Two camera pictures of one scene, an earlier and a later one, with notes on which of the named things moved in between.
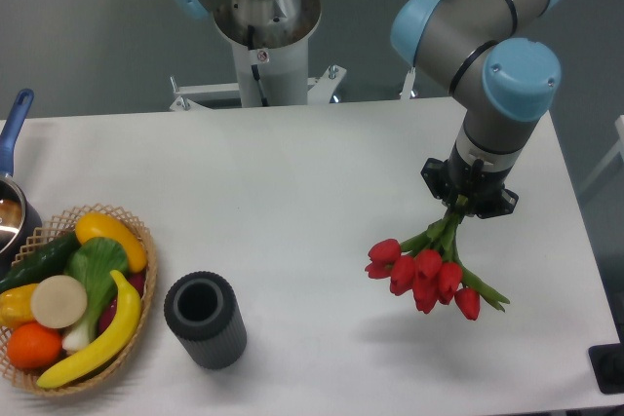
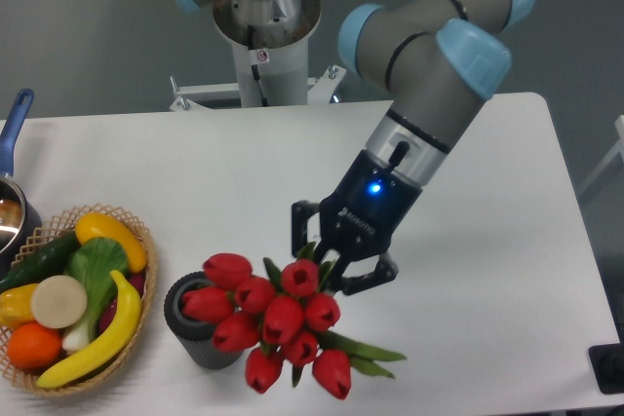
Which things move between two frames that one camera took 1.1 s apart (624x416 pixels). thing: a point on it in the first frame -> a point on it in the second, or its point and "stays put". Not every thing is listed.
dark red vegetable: x=137 y=282 stays put
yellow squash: x=97 y=225 stays put
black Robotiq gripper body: x=483 y=190 -> x=356 y=223
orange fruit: x=31 y=345 stays put
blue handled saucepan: x=19 y=217 stays put
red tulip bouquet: x=428 y=269 -> x=281 y=321
